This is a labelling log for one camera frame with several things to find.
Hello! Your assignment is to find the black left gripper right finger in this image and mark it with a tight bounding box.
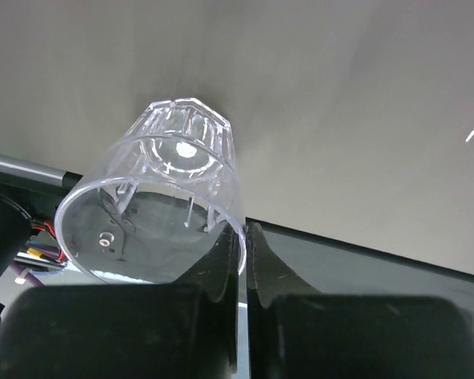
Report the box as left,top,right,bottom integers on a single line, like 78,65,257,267
246,223,474,378

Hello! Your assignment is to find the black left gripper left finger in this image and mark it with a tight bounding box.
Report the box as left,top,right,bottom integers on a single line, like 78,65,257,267
0,227,239,378

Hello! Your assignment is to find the clear glass tumbler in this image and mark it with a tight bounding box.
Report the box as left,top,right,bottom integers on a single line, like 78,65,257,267
54,98,246,283

